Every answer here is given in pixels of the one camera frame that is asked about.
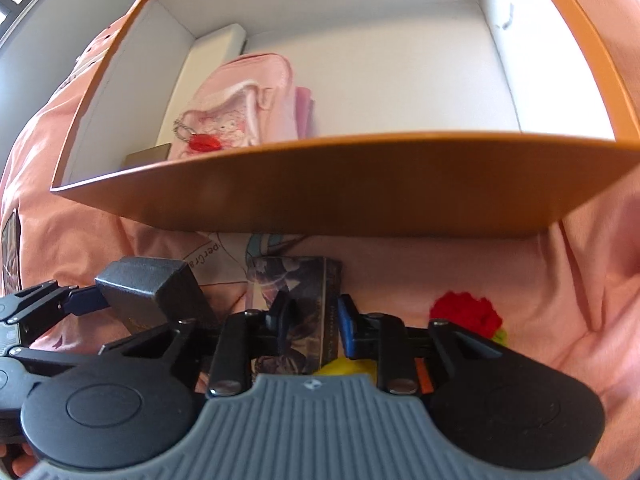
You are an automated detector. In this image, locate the illustrated card box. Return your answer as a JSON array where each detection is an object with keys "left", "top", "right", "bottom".
[{"left": 245, "top": 257, "right": 342, "bottom": 376}]

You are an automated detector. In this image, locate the orange crochet carrot toy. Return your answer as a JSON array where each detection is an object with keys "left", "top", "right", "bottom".
[{"left": 408, "top": 292, "right": 508, "bottom": 394}]

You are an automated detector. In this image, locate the pink plush pouch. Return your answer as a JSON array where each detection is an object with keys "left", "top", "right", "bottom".
[{"left": 168, "top": 53, "right": 298, "bottom": 160}]

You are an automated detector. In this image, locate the pink rectangular case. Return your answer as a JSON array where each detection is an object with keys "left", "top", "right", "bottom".
[{"left": 295, "top": 87, "right": 314, "bottom": 139}]

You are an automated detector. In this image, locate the black box gold lettering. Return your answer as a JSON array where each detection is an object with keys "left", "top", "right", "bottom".
[{"left": 94, "top": 257, "right": 219, "bottom": 334}]

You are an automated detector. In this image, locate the left human hand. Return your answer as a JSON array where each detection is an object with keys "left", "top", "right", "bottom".
[{"left": 0, "top": 443, "right": 38, "bottom": 478}]

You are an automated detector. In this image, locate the photo card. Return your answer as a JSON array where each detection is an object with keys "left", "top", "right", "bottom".
[{"left": 1, "top": 209, "right": 22, "bottom": 295}]

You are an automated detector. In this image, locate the pink patterned duvet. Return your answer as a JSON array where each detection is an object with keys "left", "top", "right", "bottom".
[{"left": 1, "top": 0, "right": 639, "bottom": 479}]

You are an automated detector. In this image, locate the orange cardboard box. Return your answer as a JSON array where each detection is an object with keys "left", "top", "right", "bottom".
[{"left": 52, "top": 0, "right": 639, "bottom": 237}]

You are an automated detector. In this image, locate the white small box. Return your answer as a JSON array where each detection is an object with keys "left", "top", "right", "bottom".
[{"left": 156, "top": 24, "right": 246, "bottom": 145}]

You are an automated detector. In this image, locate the red heart keychain charm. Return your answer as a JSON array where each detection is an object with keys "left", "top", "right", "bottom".
[{"left": 172, "top": 120, "right": 222, "bottom": 153}]

